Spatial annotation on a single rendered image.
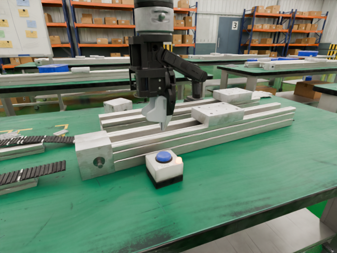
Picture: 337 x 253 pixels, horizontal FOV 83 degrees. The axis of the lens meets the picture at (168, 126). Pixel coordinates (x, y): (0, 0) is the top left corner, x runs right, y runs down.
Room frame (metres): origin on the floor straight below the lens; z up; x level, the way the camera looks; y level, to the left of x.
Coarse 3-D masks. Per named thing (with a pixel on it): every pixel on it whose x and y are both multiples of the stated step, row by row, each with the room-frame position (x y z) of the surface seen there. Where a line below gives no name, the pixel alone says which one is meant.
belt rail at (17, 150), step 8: (24, 144) 0.57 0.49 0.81; (32, 144) 0.57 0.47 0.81; (40, 144) 0.57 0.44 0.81; (0, 152) 0.52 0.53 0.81; (8, 152) 0.53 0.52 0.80; (16, 152) 0.54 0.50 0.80; (24, 152) 0.55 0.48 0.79; (32, 152) 0.55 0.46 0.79; (40, 152) 0.56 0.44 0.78; (0, 160) 0.52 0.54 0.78
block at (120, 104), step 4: (112, 100) 0.88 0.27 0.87; (116, 100) 0.88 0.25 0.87; (120, 100) 0.88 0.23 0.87; (124, 100) 0.88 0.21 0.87; (128, 100) 0.88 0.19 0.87; (104, 104) 0.86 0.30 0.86; (108, 104) 0.83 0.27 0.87; (112, 104) 0.82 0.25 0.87; (116, 104) 0.82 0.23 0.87; (120, 104) 0.83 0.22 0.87; (124, 104) 0.85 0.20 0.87; (128, 104) 0.86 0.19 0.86; (104, 108) 0.86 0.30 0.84; (108, 108) 0.84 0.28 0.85; (112, 108) 0.81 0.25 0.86; (116, 108) 0.81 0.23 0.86; (120, 108) 0.83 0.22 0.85; (124, 108) 0.84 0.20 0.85; (128, 108) 0.86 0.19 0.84; (108, 112) 0.84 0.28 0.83; (112, 112) 0.82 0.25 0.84
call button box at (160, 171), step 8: (168, 152) 0.47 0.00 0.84; (152, 160) 0.43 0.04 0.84; (152, 168) 0.40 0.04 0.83; (160, 168) 0.39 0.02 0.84; (168, 168) 0.40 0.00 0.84; (176, 168) 0.41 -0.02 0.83; (152, 176) 0.40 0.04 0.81; (160, 176) 0.39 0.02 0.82; (168, 176) 0.40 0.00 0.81; (176, 176) 0.41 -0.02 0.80; (160, 184) 0.39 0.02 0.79; (168, 184) 0.40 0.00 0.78
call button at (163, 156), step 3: (159, 153) 0.44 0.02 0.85; (162, 153) 0.44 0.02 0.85; (165, 153) 0.44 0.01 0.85; (168, 153) 0.44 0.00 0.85; (156, 156) 0.43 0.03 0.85; (159, 156) 0.43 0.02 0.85; (162, 156) 0.43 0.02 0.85; (165, 156) 0.43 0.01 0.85; (168, 156) 0.43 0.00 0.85; (159, 159) 0.42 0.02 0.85; (162, 159) 0.42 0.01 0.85; (165, 159) 0.42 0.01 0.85; (168, 159) 0.42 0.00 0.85
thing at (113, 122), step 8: (176, 104) 0.85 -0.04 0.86; (184, 104) 0.86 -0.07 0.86; (192, 104) 0.88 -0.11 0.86; (200, 104) 0.90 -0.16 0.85; (232, 104) 0.89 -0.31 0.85; (240, 104) 0.93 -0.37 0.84; (248, 104) 0.94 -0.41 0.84; (256, 104) 0.97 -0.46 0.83; (120, 112) 0.74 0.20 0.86; (128, 112) 0.74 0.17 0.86; (136, 112) 0.76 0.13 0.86; (176, 112) 0.76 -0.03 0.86; (184, 112) 0.78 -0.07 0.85; (104, 120) 0.65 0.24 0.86; (112, 120) 0.65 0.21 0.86; (120, 120) 0.66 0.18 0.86; (128, 120) 0.67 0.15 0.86; (136, 120) 0.68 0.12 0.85; (144, 120) 0.71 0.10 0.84; (104, 128) 0.64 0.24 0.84; (112, 128) 0.64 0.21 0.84; (120, 128) 0.66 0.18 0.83; (128, 128) 0.67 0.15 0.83
